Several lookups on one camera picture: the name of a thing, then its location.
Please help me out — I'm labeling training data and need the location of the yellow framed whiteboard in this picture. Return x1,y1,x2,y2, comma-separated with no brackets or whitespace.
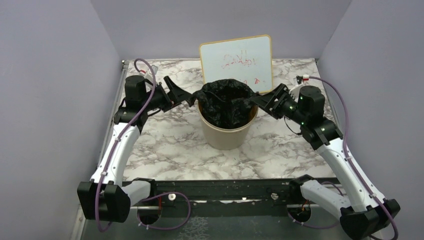
199,34,273,94

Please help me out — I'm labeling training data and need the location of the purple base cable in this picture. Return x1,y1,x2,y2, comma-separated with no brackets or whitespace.
287,181,345,230
136,192,192,231

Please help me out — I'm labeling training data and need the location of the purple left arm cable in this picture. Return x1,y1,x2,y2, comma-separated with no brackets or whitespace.
94,58,157,233

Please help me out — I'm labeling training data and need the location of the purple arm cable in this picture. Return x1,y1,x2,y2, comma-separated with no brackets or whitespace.
308,76,399,240
94,58,157,233

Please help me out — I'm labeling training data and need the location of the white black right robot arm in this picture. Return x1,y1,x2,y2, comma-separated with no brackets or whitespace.
250,84,400,240

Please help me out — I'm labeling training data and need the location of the black plastic trash bag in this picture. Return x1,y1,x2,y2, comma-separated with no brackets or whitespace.
188,78,259,130

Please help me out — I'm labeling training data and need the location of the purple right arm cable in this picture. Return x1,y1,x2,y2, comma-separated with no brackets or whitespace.
308,76,399,240

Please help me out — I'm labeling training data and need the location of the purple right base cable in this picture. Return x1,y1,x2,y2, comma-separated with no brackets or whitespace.
287,181,345,230

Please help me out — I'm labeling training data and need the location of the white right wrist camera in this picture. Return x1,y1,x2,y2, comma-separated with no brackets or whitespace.
289,74,310,100

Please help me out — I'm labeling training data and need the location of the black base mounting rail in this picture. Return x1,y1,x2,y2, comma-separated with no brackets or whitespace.
135,178,306,218

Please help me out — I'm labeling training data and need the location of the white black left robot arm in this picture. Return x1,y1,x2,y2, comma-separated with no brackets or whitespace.
77,75,192,223

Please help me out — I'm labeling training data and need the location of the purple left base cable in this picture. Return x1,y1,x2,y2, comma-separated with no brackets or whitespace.
136,192,192,231

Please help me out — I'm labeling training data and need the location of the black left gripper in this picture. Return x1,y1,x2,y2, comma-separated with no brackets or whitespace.
141,76,193,112

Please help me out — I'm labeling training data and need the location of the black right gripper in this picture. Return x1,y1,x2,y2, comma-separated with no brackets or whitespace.
252,83,308,126

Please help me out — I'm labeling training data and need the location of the beige cylindrical trash bin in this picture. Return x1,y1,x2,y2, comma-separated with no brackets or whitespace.
196,102,259,150

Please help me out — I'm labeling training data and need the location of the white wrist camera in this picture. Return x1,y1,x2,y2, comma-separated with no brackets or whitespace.
138,65,159,88
289,74,310,100

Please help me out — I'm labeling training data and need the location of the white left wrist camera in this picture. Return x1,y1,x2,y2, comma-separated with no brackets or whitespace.
138,65,159,88

